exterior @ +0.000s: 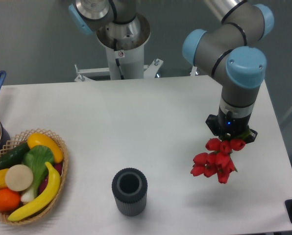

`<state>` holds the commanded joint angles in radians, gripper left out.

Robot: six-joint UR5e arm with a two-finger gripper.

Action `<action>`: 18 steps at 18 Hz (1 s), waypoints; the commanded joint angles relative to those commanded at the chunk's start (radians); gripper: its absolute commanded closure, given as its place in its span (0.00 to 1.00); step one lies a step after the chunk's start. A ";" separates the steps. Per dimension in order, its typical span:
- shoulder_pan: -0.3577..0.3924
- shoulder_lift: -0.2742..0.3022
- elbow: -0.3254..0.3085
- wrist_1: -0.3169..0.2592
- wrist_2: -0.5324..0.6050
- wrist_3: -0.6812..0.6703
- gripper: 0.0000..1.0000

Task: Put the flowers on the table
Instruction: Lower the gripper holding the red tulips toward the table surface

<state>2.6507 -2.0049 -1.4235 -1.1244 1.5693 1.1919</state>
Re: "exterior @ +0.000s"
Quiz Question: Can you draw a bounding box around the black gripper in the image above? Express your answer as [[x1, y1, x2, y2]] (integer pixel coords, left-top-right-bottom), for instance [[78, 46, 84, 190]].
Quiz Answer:
[[205, 108, 258, 144]]

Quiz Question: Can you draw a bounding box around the red tulip bouquet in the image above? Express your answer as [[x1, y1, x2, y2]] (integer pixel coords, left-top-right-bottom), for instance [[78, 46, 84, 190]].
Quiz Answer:
[[190, 129, 251, 184]]

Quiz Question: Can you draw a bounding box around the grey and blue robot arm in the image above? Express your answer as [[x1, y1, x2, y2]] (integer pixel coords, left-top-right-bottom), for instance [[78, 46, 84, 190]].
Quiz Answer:
[[68, 0, 274, 143]]

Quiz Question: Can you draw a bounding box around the dark grey ribbed vase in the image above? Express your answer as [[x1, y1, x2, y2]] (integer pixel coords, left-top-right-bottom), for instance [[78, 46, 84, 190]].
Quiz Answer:
[[111, 167, 148, 216]]

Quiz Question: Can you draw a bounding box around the red purple vegetable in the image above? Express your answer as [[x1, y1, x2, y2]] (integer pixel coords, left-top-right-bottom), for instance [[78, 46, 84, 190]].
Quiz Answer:
[[38, 163, 63, 195]]

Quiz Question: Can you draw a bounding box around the yellow banana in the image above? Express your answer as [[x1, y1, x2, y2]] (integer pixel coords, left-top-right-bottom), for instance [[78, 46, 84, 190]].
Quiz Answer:
[[8, 162, 61, 222]]

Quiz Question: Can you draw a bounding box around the green bok choy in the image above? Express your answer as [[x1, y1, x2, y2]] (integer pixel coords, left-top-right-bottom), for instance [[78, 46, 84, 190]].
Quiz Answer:
[[21, 145, 54, 204]]

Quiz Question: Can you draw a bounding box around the beige round disc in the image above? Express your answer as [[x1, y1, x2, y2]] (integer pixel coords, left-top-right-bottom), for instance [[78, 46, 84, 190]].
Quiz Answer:
[[5, 164, 33, 191]]

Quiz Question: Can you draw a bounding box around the dark green cucumber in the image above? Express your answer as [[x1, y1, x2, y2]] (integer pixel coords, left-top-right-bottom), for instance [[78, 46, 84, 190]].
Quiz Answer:
[[0, 142, 30, 170]]

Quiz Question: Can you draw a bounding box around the woven wicker basket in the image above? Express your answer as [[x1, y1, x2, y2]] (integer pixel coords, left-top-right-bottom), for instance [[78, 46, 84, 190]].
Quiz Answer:
[[0, 128, 69, 226]]

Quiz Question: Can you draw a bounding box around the orange fruit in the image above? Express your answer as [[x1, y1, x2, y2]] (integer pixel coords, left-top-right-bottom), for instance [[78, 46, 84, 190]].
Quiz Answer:
[[0, 188, 21, 212]]

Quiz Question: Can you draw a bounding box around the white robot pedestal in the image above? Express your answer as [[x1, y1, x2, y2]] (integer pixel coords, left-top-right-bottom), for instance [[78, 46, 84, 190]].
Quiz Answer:
[[73, 12, 164, 83]]

